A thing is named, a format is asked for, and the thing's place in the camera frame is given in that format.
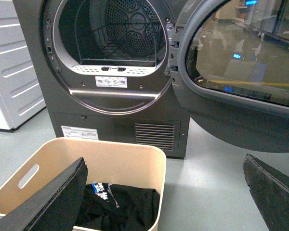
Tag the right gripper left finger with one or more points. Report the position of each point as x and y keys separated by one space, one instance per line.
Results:
x=54 y=207

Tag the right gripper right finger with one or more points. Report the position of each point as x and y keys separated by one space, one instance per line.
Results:
x=269 y=189

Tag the beige plastic laundry hamper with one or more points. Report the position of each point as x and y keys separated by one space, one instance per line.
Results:
x=109 y=162

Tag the dark grey clothes dryer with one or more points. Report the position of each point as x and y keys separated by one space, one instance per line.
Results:
x=101 y=66

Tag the black printed t-shirt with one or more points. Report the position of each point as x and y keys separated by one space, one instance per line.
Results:
x=115 y=207

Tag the white washing machine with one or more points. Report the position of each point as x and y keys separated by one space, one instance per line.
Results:
x=20 y=94

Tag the round dryer door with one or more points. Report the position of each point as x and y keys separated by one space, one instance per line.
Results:
x=230 y=62

